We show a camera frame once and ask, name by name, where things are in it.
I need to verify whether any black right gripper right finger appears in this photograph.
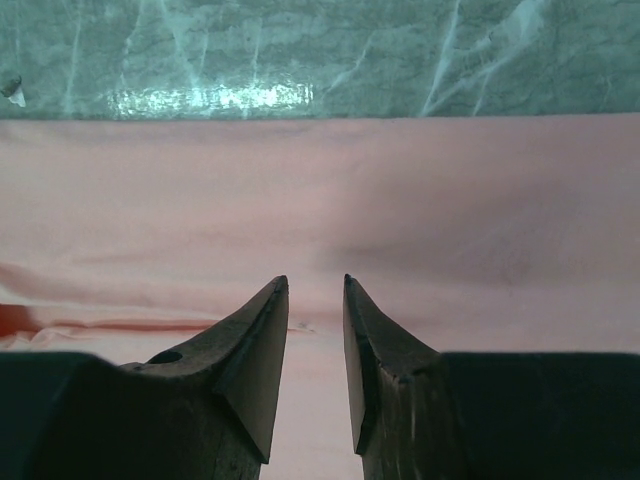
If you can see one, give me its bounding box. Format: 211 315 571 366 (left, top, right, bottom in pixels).
343 276 639 479

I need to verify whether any salmon pink t shirt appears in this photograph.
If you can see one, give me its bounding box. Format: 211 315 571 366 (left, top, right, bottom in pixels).
1 114 639 479

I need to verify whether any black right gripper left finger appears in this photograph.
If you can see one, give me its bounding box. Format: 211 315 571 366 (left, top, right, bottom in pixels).
1 276 289 479

